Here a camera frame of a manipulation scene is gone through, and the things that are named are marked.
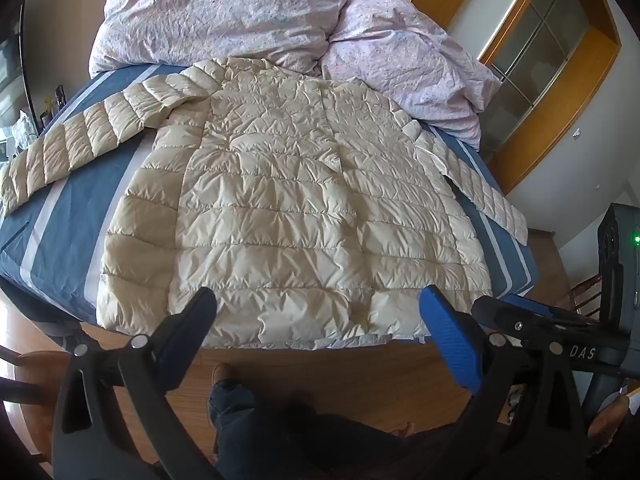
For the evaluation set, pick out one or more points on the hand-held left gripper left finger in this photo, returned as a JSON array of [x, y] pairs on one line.
[[194, 321]]

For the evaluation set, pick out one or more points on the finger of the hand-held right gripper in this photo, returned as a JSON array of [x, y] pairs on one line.
[[520, 316]]

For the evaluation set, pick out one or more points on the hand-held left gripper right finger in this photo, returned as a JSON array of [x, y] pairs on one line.
[[450, 340]]

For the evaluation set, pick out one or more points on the cream quilted down jacket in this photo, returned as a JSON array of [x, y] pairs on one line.
[[300, 200]]

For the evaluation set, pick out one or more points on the person's right hand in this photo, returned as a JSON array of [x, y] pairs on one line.
[[610, 422]]

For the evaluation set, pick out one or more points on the wooden chair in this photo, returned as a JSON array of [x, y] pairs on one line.
[[40, 372], [585, 300]]

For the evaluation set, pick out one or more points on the brown shoe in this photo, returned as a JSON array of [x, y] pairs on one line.
[[222, 374]]

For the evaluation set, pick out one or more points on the person's leg in dark trousers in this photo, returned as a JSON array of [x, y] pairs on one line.
[[280, 430]]

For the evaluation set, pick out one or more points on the bed with blue striped sheet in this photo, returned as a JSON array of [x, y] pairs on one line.
[[65, 220]]

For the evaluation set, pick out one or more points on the wooden door with glass panes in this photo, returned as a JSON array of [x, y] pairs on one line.
[[545, 60]]

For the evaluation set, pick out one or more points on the desk clutter pile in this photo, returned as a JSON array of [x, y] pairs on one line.
[[30, 127]]

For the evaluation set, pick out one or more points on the pink floral duvet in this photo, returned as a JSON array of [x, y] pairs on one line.
[[225, 10]]

